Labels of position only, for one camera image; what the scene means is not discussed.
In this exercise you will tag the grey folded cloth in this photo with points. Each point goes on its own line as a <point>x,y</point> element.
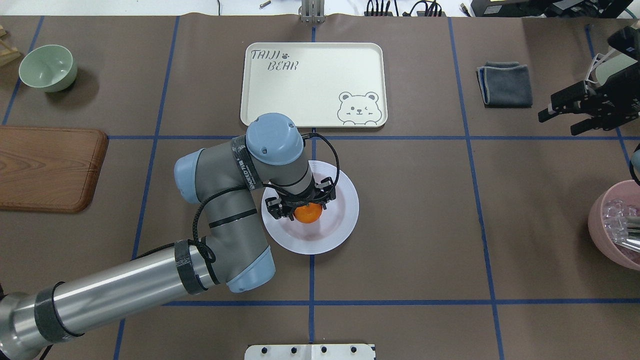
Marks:
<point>505,85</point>

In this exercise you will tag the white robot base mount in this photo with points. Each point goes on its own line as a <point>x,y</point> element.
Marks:
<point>331,351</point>

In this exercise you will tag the green ceramic bowl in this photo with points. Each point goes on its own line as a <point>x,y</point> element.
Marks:
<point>49,68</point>

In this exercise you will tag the camera mount post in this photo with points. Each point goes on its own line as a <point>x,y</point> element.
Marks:
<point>312,12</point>

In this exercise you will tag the cream bear print tray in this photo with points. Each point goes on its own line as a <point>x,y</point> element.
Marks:
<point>316,84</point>

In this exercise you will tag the orange mandarin fruit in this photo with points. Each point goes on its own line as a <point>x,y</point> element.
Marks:
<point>308,214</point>

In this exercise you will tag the metal utensils in pink bowl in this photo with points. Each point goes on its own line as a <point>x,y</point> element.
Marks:
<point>622,225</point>

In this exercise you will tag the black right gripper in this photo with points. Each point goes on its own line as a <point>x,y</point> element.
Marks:
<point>606,104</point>

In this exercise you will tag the white round plate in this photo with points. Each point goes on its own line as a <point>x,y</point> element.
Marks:
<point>334,226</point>

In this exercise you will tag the pink bowl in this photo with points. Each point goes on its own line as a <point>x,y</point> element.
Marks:
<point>627,191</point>

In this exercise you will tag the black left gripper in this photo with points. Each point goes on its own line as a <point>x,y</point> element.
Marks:
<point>278,207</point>

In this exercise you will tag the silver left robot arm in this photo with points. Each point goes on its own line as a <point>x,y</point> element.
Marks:
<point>228,244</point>

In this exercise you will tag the wooden cutting board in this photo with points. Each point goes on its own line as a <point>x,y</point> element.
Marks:
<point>50,169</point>

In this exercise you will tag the white wire rack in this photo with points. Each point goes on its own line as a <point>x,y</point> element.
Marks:
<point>589,77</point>

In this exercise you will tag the green cylinder in rack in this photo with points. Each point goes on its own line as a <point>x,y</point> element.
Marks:
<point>608,66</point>

